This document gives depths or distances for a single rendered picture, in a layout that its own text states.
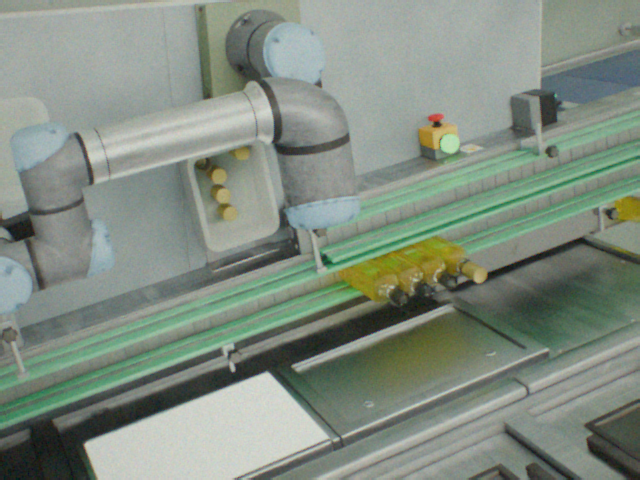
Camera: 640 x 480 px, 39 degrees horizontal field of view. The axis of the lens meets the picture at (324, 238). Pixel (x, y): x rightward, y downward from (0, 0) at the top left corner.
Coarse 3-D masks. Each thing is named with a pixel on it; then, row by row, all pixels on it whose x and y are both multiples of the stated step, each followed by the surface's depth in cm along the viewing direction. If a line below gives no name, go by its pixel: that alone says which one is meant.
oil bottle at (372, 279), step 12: (360, 264) 197; (372, 264) 195; (348, 276) 200; (360, 276) 193; (372, 276) 190; (384, 276) 188; (396, 276) 188; (360, 288) 195; (372, 288) 189; (384, 288) 186; (384, 300) 187
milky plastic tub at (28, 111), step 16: (0, 112) 150; (16, 112) 151; (32, 112) 151; (0, 128) 151; (16, 128) 152; (0, 144) 151; (0, 160) 152; (0, 176) 152; (16, 176) 154; (0, 192) 151; (16, 192) 151
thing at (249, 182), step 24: (192, 168) 188; (240, 168) 201; (264, 168) 195; (240, 192) 202; (264, 192) 199; (216, 216) 201; (240, 216) 204; (264, 216) 204; (216, 240) 199; (240, 240) 197
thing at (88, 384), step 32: (608, 192) 228; (512, 224) 219; (544, 224) 216; (352, 288) 201; (256, 320) 195; (288, 320) 193; (160, 352) 189; (192, 352) 186; (64, 384) 183; (96, 384) 180; (0, 416) 175
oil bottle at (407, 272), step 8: (384, 256) 200; (392, 256) 199; (384, 264) 196; (392, 264) 195; (400, 264) 194; (408, 264) 193; (400, 272) 190; (408, 272) 190; (416, 272) 190; (400, 280) 189; (408, 280) 188; (408, 288) 189
